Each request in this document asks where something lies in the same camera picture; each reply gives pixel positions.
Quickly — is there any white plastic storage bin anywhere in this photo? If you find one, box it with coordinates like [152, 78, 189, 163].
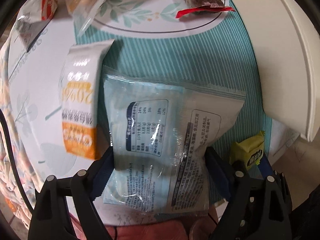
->
[232, 0, 319, 141]

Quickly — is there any red white snack packet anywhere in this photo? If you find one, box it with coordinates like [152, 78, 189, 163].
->
[41, 0, 57, 21]

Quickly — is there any white orange oat bar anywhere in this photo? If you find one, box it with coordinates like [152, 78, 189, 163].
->
[61, 39, 114, 160]

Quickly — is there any pink trousers leg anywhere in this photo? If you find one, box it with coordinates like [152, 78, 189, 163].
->
[69, 204, 221, 240]

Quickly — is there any light blue snack packet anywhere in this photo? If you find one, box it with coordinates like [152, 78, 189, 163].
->
[103, 67, 246, 214]

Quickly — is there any black cable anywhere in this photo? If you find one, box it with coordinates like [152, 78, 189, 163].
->
[0, 109, 34, 212]

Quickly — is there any yellow green candy packet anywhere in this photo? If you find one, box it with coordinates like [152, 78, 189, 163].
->
[229, 131, 265, 170]

